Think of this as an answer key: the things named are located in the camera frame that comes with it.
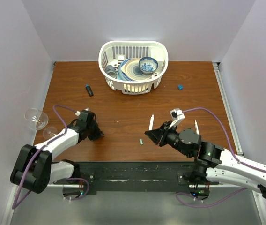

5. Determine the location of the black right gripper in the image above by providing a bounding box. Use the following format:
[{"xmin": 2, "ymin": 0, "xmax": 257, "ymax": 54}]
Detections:
[{"xmin": 145, "ymin": 120, "xmax": 192, "ymax": 158}]

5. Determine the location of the white pen green tip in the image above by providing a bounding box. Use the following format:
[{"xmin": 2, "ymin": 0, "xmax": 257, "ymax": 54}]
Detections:
[{"xmin": 148, "ymin": 114, "xmax": 155, "ymax": 130}]

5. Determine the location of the black blue highlighter pen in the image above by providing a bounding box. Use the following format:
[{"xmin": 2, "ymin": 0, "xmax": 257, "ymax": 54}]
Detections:
[{"xmin": 85, "ymin": 84, "xmax": 94, "ymax": 97}]

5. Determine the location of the blue highlighter cap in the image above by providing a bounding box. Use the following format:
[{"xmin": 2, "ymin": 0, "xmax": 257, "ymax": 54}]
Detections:
[{"xmin": 177, "ymin": 84, "xmax": 184, "ymax": 90}]

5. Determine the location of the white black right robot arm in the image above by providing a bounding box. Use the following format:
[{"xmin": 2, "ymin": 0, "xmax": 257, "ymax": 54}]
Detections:
[{"xmin": 145, "ymin": 122, "xmax": 266, "ymax": 199}]

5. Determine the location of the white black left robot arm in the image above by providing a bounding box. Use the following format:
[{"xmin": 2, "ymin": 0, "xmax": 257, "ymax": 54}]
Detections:
[{"xmin": 10, "ymin": 110, "xmax": 104, "ymax": 194}]

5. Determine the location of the white pen by right edge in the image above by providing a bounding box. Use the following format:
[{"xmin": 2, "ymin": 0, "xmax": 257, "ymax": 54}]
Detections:
[{"xmin": 194, "ymin": 120, "xmax": 200, "ymax": 135}]

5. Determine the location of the clear wine glass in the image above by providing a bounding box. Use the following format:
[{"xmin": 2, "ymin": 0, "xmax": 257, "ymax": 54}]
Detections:
[{"xmin": 24, "ymin": 108, "xmax": 49, "ymax": 131}]

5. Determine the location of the grey blue mug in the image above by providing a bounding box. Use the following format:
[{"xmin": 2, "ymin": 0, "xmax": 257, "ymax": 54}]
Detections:
[{"xmin": 105, "ymin": 65, "xmax": 117, "ymax": 78}]

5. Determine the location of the blue patterned bowl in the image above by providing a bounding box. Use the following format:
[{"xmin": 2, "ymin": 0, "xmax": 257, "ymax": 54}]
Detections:
[{"xmin": 138, "ymin": 57, "xmax": 159, "ymax": 75}]

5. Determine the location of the beige blue plate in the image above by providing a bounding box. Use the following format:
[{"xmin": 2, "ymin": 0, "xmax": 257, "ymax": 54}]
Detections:
[{"xmin": 117, "ymin": 58, "xmax": 152, "ymax": 81}]

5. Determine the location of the white plastic dish basket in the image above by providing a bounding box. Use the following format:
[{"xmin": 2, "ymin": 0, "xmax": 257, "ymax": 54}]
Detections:
[{"xmin": 98, "ymin": 41, "xmax": 169, "ymax": 95}]

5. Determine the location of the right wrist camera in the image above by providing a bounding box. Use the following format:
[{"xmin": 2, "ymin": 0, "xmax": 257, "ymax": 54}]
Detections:
[{"xmin": 169, "ymin": 108, "xmax": 185, "ymax": 128}]

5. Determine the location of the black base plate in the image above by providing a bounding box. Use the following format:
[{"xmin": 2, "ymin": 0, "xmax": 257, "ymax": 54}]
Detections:
[{"xmin": 53, "ymin": 161, "xmax": 220, "ymax": 196}]

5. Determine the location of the aluminium frame rail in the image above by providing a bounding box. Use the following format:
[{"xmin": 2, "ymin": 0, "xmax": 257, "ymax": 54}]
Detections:
[{"xmin": 212, "ymin": 62, "xmax": 266, "ymax": 225}]

